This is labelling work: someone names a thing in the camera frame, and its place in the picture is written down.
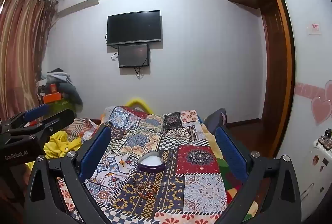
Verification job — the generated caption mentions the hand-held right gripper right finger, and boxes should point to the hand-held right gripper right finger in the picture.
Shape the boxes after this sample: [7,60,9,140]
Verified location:
[215,124,303,224]

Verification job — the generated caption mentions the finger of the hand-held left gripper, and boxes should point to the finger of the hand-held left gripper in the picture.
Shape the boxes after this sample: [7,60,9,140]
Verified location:
[8,108,76,142]
[0,103,50,134]

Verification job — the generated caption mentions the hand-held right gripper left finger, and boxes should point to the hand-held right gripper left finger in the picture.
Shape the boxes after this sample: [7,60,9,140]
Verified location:
[24,125,122,224]

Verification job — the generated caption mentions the purple heart-shaped jewelry box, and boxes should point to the purple heart-shaped jewelry box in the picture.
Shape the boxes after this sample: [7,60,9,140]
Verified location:
[137,156,164,173]

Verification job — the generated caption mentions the brown beaded bracelet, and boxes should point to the brown beaded bracelet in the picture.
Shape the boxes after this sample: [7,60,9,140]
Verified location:
[137,183,157,198]

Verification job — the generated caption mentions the green box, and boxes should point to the green box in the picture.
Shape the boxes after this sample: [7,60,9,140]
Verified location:
[49,100,76,113]

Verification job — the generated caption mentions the orange box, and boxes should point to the orange box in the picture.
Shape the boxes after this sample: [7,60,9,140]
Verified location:
[43,93,63,104]

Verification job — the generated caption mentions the striped bed sheet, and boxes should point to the striped bed sheet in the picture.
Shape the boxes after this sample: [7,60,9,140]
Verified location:
[64,117,100,139]

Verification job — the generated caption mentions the yellow cloth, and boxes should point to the yellow cloth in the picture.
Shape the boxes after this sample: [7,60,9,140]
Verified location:
[26,130,84,170]

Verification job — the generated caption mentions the pile of grey clothes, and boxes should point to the pile of grey clothes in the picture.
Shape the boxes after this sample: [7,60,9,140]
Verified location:
[38,68,83,111]

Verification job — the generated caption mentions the patchwork printed blanket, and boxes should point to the patchwork printed blanket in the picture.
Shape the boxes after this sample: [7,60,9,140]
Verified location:
[58,106,260,224]

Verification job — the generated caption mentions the striped brown curtain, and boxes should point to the striped brown curtain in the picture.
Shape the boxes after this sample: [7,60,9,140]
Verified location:
[0,0,57,123]

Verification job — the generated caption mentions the yellow foam tube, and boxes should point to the yellow foam tube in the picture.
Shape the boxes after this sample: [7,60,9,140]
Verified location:
[126,99,154,113]

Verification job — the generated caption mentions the white cabinet with stickers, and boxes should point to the white cabinet with stickers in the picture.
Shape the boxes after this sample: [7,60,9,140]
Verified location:
[293,136,332,205]

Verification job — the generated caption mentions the small dark bottles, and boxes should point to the small dark bottles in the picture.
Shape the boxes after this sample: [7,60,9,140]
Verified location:
[315,129,332,150]

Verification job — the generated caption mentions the pink heart sticker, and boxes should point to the pink heart sticker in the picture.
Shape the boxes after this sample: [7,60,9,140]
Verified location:
[311,96,332,126]

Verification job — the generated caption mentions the white sliding wardrobe door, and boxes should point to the white sliding wardrobe door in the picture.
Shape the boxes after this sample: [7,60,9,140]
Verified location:
[267,0,332,162]

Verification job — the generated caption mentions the white paper note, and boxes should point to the white paper note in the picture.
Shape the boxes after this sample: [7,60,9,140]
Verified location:
[308,22,322,36]

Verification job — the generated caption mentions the black hanging cable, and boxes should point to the black hanging cable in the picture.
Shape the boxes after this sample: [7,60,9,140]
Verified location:
[133,66,144,81]

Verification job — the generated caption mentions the wooden wardrobe frame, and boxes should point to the wooden wardrobe frame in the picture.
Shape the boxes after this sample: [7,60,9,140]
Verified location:
[260,0,296,159]

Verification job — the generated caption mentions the small black wall screen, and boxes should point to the small black wall screen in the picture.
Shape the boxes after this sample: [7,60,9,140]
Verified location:
[118,44,150,68]

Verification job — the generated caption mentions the black wall television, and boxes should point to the black wall television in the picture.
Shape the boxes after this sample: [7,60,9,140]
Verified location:
[106,10,162,46]

